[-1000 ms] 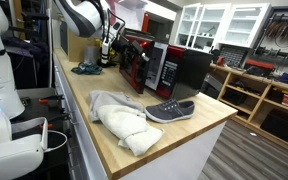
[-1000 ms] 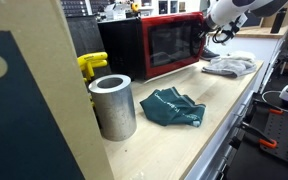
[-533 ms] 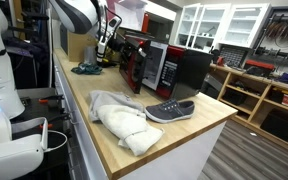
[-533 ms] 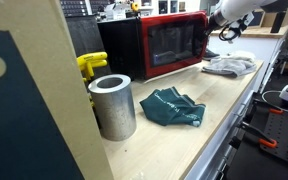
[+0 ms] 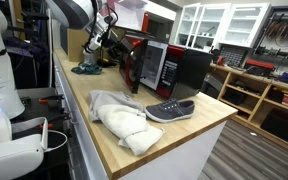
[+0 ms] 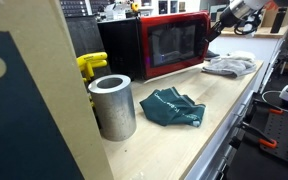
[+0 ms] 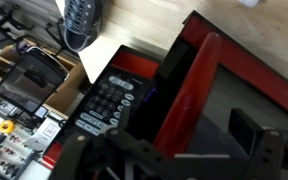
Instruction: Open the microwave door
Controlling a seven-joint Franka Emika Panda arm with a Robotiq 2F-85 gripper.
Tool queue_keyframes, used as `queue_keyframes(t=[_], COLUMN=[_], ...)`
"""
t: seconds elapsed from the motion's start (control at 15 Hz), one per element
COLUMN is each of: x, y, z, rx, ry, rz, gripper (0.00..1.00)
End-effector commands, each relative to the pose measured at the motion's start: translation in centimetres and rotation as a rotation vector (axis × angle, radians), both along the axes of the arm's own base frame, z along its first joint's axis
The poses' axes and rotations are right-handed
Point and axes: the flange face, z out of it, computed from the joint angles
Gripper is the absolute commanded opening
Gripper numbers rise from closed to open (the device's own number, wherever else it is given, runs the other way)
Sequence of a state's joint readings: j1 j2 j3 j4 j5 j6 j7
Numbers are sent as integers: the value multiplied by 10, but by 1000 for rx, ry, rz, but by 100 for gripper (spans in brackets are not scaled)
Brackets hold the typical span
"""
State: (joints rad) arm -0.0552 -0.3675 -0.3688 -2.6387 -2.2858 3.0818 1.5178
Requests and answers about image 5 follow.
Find white glass door cabinet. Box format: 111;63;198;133
174;2;272;51

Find black side cart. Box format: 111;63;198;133
10;87;73;180

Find white small container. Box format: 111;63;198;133
83;49;99;65

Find grey bin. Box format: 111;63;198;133
200;73;224;100

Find grey hoodie cloth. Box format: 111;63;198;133
88;89;147;123

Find red microwave door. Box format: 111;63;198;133
118;34;149;95

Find teal crumpled cloth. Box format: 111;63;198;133
71;62;104;76

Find black storage box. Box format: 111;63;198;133
259;109;288;144

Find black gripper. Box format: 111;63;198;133
107;32;135;58

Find white counter cabinet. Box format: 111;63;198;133
52;49;228;180

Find clear plastic storage bin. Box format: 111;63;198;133
103;0;150;33

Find red black toolbox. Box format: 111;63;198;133
243;59;276;78

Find black small parts organizer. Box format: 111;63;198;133
218;44;250;69

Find black equipment rack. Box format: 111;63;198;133
3;0;53;89

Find black pegboard tool rack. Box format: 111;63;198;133
252;5;288;69

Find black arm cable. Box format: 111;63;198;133
85;0;119;51

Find yellow black clamp tool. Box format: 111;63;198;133
96;55;118;68

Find white folded towel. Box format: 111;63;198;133
97;104;165;157

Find grey canvas shoe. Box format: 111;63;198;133
144;98;196;124

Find tan wooden box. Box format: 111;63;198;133
67;26;127;63

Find wooden shelf unit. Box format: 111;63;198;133
210;63;288;153

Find orange black hand tool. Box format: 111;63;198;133
38;94;65;104
38;113;72;130

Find red black microwave body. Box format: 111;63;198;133
139;36;215;101

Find red small device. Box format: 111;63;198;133
216;55;226;67

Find white cable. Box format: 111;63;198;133
44;129;69;154

